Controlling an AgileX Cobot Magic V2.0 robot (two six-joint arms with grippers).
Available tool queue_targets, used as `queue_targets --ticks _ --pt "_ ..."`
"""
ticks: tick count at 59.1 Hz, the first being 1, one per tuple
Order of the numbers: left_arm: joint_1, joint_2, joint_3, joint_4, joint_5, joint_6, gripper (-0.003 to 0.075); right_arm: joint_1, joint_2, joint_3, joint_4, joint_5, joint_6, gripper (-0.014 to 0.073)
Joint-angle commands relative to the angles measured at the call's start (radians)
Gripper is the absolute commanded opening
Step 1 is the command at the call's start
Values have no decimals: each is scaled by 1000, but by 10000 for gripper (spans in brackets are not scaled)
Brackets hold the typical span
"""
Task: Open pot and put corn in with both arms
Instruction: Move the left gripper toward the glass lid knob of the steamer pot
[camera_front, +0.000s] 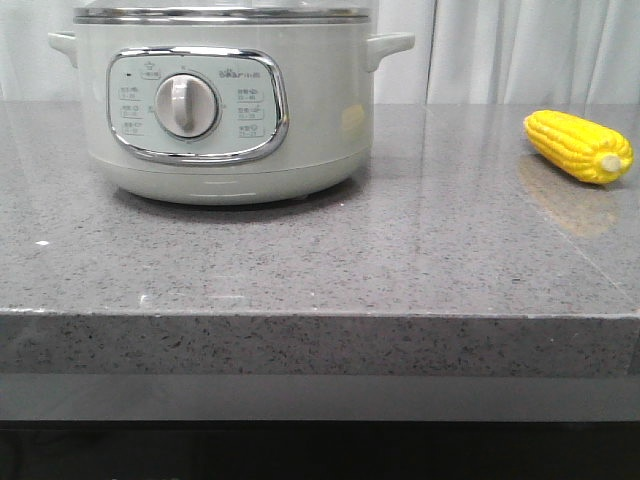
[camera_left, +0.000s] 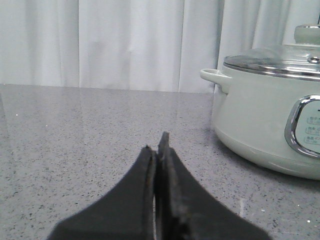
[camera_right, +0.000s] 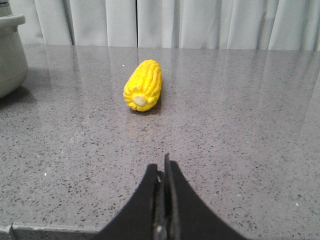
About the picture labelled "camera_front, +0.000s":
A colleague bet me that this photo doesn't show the glass pot lid steel rim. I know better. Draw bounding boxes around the glass pot lid steel rim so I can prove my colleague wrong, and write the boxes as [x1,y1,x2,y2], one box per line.
[73,1,373,25]

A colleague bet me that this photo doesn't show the white curtain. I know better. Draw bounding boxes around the white curtain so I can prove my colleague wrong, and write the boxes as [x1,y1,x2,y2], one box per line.
[1,1,639,104]

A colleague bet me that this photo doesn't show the pale green electric cooking pot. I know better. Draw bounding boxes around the pale green electric cooking pot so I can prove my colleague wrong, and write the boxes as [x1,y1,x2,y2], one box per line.
[48,15,414,205]

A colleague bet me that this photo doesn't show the yellow corn cob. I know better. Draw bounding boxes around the yellow corn cob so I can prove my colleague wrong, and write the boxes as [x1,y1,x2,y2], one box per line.
[523,110,634,185]

